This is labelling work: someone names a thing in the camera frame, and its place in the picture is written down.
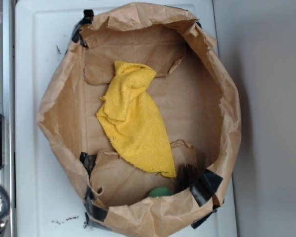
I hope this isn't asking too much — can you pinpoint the green ball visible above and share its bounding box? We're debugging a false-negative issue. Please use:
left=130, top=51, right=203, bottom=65
left=148, top=187, right=174, bottom=198

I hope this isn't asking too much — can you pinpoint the yellow microfiber cloth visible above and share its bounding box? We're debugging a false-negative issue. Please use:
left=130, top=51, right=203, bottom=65
left=96, top=61, right=176, bottom=178

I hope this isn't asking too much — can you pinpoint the brown paper bag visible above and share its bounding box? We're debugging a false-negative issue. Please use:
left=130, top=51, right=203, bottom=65
left=37, top=2, right=241, bottom=237

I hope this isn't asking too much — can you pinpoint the dark bristle brush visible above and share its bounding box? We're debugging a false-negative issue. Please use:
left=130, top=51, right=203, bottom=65
left=175, top=164, right=198, bottom=193

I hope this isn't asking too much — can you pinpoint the white plastic tray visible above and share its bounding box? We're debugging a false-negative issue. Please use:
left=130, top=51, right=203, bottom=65
left=15, top=0, right=237, bottom=237

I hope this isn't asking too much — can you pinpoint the grey cable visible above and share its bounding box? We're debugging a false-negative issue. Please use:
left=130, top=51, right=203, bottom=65
left=0, top=181, right=10, bottom=223

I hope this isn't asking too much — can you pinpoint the metal rail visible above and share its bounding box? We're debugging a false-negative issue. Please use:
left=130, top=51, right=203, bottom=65
left=0, top=0, right=17, bottom=237

